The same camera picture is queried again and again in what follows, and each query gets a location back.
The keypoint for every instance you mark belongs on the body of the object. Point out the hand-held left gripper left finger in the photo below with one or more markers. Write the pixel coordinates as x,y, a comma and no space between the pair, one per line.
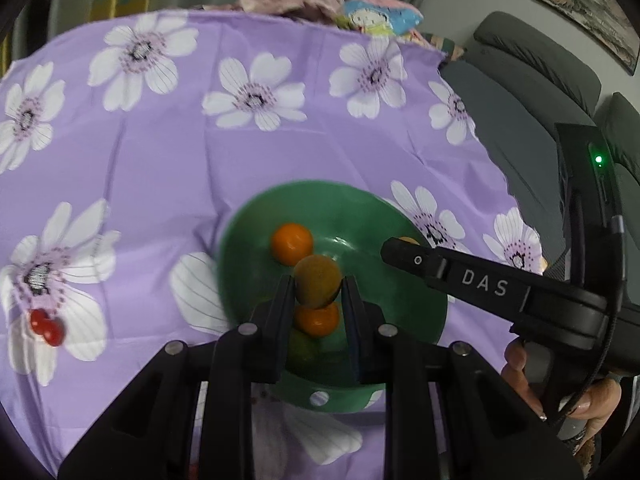
285,330

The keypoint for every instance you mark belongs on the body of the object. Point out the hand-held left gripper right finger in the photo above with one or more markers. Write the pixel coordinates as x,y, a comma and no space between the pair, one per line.
352,330

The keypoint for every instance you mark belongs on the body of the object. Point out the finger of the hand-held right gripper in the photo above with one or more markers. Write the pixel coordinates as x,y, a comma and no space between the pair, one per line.
450,275

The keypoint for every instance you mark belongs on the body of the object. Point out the green lime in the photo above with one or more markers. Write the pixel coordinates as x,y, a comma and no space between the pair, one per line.
302,350

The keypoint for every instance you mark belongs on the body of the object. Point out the orange mandarin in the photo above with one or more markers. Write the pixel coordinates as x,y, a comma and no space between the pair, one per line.
292,244
410,241
316,321

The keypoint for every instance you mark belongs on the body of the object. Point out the yellowish green mandarin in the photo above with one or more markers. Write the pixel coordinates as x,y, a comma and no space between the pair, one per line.
317,280

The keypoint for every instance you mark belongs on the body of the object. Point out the green bowl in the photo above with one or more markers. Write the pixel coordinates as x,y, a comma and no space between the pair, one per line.
350,215

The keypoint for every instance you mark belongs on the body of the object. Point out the person's right hand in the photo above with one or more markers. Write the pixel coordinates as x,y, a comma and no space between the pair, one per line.
515,365

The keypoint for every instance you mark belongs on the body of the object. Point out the grey sofa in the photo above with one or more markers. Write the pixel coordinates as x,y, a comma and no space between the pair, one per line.
525,110

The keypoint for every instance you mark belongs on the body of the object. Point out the purple floral tablecloth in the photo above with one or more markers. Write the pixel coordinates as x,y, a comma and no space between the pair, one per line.
150,160

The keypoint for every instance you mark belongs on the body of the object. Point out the red cherry tomato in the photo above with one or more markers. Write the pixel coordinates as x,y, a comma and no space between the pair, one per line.
39,321
55,335

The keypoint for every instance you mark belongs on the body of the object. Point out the cartoon print pillow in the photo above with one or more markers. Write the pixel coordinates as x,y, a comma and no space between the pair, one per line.
380,15

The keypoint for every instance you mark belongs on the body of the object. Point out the framed wall painting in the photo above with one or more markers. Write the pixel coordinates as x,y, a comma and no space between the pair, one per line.
590,5

